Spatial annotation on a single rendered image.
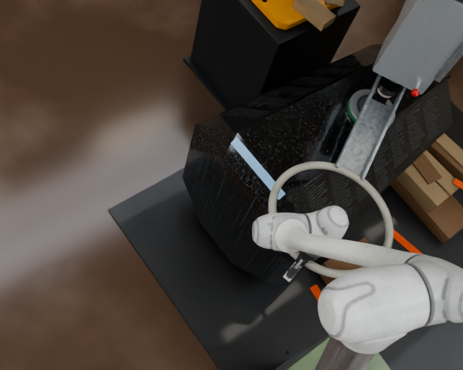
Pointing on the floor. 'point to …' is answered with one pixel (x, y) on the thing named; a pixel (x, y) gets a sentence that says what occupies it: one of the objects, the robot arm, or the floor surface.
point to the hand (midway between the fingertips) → (292, 270)
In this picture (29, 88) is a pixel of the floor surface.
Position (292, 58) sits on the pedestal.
